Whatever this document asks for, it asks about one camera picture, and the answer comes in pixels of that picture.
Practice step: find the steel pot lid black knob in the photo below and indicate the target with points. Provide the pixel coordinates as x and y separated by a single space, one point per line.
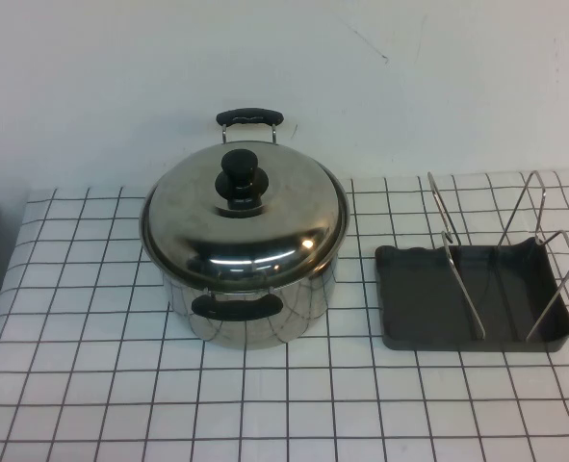
192 216

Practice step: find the stainless steel cooking pot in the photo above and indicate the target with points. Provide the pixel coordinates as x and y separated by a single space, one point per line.
284 317

